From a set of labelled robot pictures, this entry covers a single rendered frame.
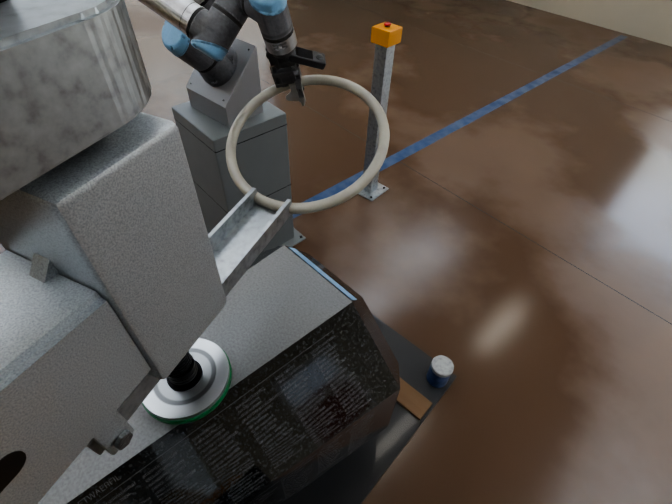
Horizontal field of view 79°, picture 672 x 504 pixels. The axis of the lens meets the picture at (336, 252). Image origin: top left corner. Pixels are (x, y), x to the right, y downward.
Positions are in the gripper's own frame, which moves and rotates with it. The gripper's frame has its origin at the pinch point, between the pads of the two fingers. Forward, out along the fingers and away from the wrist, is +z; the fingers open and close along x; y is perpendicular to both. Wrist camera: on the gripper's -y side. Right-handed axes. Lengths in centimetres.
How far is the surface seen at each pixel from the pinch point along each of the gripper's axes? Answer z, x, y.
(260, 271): 17, 53, 22
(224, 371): -2, 86, 27
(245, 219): -8, 47, 18
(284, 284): 17, 59, 15
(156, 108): 161, -178, 156
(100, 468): -8, 104, 53
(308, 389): 17, 91, 10
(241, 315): 11, 68, 27
